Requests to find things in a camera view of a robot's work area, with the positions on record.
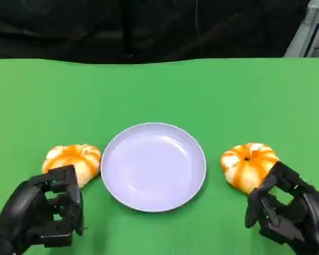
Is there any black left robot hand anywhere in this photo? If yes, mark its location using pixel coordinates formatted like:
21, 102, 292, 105
0, 164, 85, 255

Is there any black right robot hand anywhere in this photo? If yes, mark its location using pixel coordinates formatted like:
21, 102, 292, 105
244, 160, 319, 255

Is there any orange and white bread roll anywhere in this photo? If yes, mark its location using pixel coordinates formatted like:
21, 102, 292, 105
220, 142, 280, 194
41, 144, 102, 189

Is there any lilac plate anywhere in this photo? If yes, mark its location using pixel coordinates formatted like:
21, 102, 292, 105
100, 122, 207, 213

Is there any green table cloth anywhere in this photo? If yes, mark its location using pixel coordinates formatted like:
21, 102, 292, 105
0, 57, 319, 255

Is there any black curtain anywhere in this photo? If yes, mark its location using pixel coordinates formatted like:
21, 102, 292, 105
0, 0, 313, 64

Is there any aluminium frame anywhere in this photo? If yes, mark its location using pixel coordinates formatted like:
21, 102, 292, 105
283, 0, 319, 58

